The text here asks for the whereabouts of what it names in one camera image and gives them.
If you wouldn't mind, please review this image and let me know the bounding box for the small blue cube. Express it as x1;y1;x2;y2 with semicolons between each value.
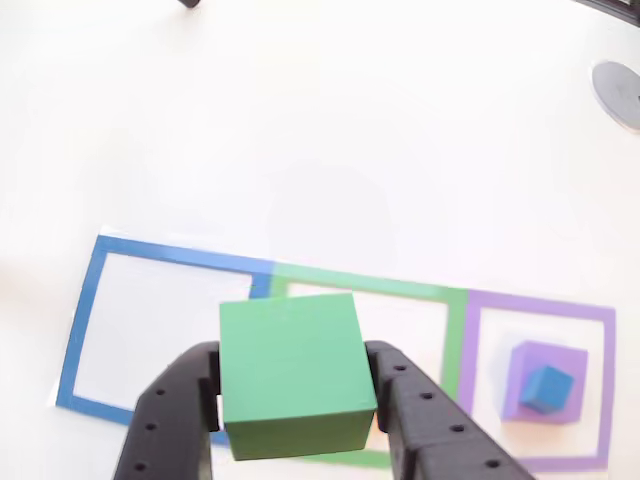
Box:
518;364;575;415

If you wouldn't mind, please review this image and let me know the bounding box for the green square frame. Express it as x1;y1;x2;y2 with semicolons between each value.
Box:
269;262;471;471

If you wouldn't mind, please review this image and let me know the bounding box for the silver round cable grommet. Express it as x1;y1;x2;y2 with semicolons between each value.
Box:
591;60;640;134

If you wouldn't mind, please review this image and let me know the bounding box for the blue square frame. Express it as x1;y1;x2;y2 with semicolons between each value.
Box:
54;234;276;446

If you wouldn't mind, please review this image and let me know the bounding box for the purple square frame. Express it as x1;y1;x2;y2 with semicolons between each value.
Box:
457;288;617;474

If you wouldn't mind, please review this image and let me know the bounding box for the purple square block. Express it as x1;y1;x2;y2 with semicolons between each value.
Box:
501;339;590;426

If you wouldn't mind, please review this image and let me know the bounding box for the green square block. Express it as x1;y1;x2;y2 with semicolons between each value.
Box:
218;292;379;461

